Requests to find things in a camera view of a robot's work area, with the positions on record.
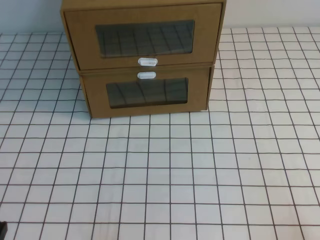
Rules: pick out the black object bottom left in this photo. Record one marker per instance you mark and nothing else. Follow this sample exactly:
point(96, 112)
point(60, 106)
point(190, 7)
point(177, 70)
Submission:
point(3, 229)

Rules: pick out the upper brown cardboard box shell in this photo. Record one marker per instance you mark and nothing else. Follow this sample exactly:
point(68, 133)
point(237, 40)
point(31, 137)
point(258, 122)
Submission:
point(143, 7)

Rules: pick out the white drawer handle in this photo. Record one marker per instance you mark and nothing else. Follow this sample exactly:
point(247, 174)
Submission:
point(147, 62)
point(146, 75)

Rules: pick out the brown cardboard drawer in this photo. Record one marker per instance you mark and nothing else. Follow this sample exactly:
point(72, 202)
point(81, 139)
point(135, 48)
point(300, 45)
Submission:
point(142, 40)

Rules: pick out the white grid tablecloth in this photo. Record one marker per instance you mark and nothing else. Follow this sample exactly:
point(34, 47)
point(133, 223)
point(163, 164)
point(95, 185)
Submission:
point(247, 168)

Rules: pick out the lower brown cardboard shoebox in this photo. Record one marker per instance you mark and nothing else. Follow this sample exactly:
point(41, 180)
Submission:
point(120, 93)

